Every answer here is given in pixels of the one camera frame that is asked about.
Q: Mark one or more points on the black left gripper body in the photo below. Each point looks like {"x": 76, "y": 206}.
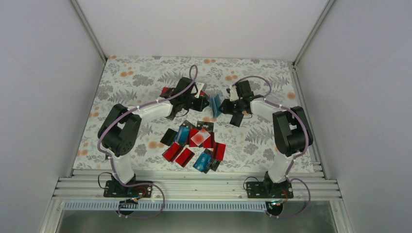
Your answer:
{"x": 187, "y": 105}

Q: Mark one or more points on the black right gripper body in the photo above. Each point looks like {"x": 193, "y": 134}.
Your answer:
{"x": 236, "y": 108}

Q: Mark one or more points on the blue leather card holder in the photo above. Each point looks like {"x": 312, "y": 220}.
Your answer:
{"x": 215, "y": 103}

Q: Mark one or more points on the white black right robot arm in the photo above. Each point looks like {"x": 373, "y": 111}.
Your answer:
{"x": 292, "y": 133}

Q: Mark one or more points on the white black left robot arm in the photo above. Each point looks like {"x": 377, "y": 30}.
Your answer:
{"x": 118, "y": 133}

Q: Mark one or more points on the plain black card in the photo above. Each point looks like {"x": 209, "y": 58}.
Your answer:
{"x": 236, "y": 119}

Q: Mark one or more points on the red card with black stripe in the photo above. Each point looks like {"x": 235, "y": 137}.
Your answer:
{"x": 166, "y": 92}

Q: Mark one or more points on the red white glossy card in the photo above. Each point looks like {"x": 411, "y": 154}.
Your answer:
{"x": 198, "y": 137}

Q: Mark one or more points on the red card front left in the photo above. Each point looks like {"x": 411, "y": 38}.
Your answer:
{"x": 172, "y": 152}

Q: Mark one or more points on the floral patterned table mat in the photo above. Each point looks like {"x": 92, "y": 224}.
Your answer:
{"x": 135, "y": 80}

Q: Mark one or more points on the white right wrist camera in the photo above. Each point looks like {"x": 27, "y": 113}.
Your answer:
{"x": 233, "y": 95}

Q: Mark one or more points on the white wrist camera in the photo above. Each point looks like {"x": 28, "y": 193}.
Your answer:
{"x": 233, "y": 95}
{"x": 196, "y": 90}

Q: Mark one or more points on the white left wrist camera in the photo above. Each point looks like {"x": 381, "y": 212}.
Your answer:
{"x": 196, "y": 90}

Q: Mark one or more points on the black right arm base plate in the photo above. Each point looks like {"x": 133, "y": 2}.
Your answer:
{"x": 259, "y": 190}

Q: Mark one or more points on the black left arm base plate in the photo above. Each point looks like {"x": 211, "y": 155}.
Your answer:
{"x": 113, "y": 189}

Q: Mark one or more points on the aluminium frame rail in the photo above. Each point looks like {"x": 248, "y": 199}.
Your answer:
{"x": 196, "y": 186}

